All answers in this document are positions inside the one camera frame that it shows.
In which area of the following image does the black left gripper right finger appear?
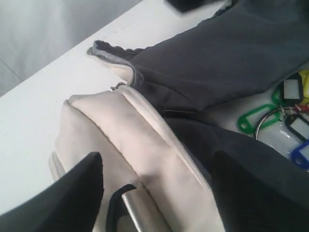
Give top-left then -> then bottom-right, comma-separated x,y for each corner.
211,152 -> 309,232

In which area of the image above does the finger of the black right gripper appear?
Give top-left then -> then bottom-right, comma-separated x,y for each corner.
166,0 -> 217,13

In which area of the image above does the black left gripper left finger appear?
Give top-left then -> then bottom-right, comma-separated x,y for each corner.
0,152 -> 104,232

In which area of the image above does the cream fabric bag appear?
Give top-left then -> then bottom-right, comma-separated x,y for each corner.
50,0 -> 309,232

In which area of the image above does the colourful key tag bunch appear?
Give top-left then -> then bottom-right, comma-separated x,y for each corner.
234,70 -> 309,171

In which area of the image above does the white backdrop curtain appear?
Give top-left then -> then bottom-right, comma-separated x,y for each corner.
0,0 -> 139,95

